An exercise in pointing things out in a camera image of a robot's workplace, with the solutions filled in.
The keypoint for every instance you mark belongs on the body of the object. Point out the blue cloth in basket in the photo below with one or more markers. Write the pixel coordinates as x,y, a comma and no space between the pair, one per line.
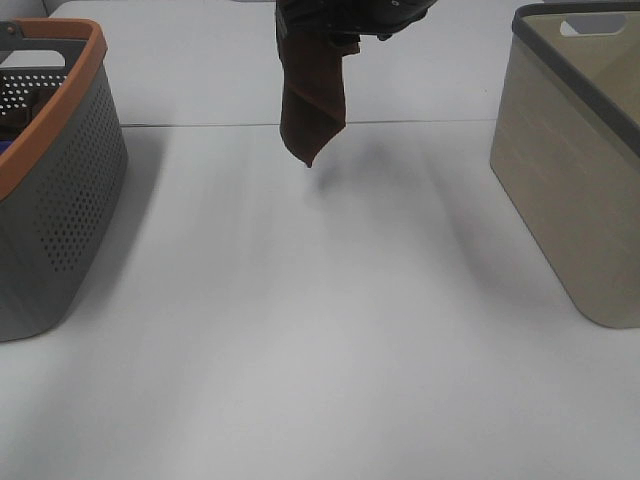
5,145

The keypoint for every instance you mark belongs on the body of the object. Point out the brown towel with white label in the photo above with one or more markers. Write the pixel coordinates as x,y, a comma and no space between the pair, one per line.
313,106

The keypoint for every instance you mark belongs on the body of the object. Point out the beige basket grey rim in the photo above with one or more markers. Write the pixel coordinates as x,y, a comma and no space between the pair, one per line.
566,148

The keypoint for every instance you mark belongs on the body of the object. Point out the grey perforated basket orange rim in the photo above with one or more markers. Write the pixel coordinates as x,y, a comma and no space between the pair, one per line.
62,177

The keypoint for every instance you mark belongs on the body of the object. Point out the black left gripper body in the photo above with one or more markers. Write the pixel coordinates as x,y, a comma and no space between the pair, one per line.
381,19

